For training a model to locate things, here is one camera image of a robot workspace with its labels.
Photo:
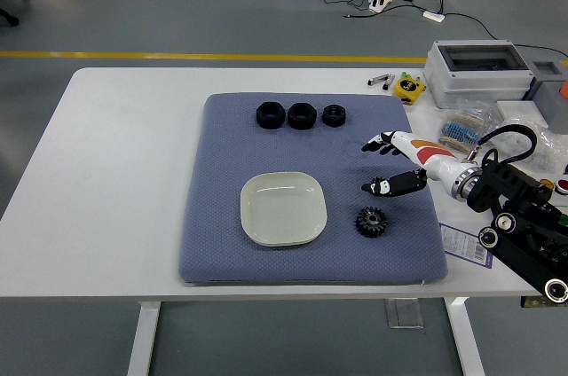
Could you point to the blue-grey cushion mat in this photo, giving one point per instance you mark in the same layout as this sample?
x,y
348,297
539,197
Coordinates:
x,y
222,216

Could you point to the silver black marker pen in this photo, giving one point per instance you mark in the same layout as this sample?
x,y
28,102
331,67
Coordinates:
x,y
376,80

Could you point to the white power adapter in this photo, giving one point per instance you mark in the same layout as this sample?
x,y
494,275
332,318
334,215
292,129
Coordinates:
x,y
433,16

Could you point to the white three-button control box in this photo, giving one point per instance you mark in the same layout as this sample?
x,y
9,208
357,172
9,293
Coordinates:
x,y
562,185

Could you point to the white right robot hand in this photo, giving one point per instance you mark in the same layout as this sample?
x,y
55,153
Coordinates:
x,y
430,154

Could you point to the large black gear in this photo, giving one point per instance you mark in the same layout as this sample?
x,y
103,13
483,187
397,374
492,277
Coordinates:
x,y
372,221

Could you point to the white power strip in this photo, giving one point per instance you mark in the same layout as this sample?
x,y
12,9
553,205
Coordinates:
x,y
381,0

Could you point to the white red-green button box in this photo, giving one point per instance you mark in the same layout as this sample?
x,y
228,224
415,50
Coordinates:
x,y
563,219

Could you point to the white table leg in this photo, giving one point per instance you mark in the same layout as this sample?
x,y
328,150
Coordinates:
x,y
144,340
466,340

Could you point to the large black hex nut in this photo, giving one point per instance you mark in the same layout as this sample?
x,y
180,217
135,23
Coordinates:
x,y
302,115
270,115

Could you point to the orange object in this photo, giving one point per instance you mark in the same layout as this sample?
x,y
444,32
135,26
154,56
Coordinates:
x,y
564,90

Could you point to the clear bag of white parts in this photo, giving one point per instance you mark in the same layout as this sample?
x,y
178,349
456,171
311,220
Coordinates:
x,y
550,145

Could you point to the small grey plastic box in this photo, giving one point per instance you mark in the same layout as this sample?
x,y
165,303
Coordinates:
x,y
552,92

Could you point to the black office chair base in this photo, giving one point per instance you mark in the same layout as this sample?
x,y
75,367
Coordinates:
x,y
9,3

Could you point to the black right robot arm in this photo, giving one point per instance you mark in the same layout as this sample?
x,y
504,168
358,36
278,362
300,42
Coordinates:
x,y
510,185

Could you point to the yellow tape measure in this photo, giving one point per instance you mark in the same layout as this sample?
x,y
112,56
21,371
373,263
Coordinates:
x,y
409,90

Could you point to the flat white box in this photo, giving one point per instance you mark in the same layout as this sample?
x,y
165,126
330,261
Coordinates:
x,y
519,110

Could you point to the grey metal floor plate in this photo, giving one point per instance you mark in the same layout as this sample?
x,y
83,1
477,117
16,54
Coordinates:
x,y
404,314

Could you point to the purple-edged paper label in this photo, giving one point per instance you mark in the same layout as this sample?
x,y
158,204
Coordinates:
x,y
461,243

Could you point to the grey electrical enclosure box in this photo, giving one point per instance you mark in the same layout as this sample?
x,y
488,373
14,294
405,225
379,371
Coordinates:
x,y
475,83

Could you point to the white square plate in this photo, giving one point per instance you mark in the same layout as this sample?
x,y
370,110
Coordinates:
x,y
284,212

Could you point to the bag of blue resistors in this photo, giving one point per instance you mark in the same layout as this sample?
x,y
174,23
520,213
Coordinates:
x,y
461,130

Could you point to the small black hex nut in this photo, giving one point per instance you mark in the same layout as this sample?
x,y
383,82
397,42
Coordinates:
x,y
334,115

